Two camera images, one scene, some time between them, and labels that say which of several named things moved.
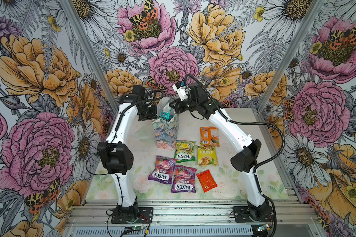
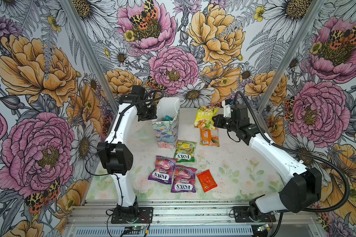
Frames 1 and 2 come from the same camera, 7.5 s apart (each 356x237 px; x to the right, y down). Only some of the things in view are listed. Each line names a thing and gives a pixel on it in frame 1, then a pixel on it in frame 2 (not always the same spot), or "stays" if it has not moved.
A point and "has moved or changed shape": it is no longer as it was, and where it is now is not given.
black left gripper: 153,115 stays
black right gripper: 178,109 to 220,117
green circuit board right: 263,227 stays
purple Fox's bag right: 184,180 stays
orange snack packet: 209,136 stays
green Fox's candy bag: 184,151 stays
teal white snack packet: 165,114 has moved or changed shape
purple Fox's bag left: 163,170 stays
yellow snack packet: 206,155 to 204,117
